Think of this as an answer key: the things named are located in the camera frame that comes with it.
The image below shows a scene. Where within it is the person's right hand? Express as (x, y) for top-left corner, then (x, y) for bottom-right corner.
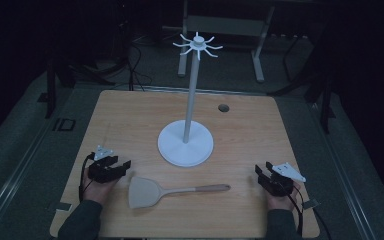
(265, 186), (302, 212)

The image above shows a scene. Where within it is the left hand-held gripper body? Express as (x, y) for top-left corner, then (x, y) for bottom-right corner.
(87, 144), (127, 184)

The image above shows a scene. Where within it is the grey metal desk frame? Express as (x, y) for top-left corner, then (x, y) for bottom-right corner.
(177, 0), (276, 84)

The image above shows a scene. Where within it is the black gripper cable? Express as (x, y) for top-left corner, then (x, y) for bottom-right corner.
(78, 152), (96, 203)
(278, 181), (305, 238)

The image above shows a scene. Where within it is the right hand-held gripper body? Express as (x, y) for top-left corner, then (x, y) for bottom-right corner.
(257, 162), (307, 198)

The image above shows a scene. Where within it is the beige spatula with wooden handle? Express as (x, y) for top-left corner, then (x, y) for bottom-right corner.
(127, 176), (232, 210)

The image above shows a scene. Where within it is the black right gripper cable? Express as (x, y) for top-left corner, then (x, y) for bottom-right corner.
(278, 181), (305, 238)

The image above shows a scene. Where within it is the white utensil rack stand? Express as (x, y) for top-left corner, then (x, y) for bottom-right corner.
(157, 31), (224, 168)

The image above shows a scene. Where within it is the grey tape piece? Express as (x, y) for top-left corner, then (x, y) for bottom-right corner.
(55, 201), (73, 212)
(301, 198), (320, 211)

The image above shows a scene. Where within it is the black floor cable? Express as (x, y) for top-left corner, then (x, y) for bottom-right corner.
(125, 41), (154, 92)

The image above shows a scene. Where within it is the person's left hand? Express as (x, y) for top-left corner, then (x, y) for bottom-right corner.
(81, 167), (122, 205)

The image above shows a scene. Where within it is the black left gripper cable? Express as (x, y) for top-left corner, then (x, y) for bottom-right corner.
(78, 152), (96, 203)

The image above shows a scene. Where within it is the black floor stand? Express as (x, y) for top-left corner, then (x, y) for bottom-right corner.
(268, 33), (337, 135)
(44, 19), (131, 120)

